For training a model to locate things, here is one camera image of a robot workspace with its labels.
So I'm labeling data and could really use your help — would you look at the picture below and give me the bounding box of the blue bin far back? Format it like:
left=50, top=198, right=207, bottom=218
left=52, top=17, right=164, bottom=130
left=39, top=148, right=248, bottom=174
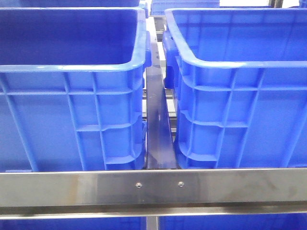
left=150, top=0, right=220, bottom=16

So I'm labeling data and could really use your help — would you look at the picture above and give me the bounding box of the blue plastic bin left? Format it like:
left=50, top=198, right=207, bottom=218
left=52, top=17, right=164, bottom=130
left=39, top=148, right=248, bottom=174
left=0, top=7, right=151, bottom=173

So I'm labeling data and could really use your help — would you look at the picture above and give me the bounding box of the steel rack centre divider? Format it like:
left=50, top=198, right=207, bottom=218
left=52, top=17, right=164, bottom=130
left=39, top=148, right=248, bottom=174
left=146, top=32, right=177, bottom=169

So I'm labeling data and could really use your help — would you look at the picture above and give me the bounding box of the steel rack front rail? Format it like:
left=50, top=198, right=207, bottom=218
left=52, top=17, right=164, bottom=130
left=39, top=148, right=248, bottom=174
left=0, top=168, right=307, bottom=219

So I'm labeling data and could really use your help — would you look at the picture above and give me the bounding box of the blue bin lower right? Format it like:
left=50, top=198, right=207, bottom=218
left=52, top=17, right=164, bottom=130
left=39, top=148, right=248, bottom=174
left=159, top=213, right=307, bottom=230

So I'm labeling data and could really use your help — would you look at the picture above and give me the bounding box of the blue plastic bin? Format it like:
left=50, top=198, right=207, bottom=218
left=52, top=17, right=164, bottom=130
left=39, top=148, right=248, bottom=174
left=0, top=7, right=151, bottom=173
left=163, top=8, right=307, bottom=169

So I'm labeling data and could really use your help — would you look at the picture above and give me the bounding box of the blue plastic bin right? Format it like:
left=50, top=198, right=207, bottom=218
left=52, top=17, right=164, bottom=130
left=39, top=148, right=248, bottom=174
left=163, top=8, right=307, bottom=169

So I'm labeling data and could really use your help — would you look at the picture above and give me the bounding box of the blue bin lower left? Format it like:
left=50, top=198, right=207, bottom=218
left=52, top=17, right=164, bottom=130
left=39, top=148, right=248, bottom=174
left=0, top=217, right=146, bottom=230

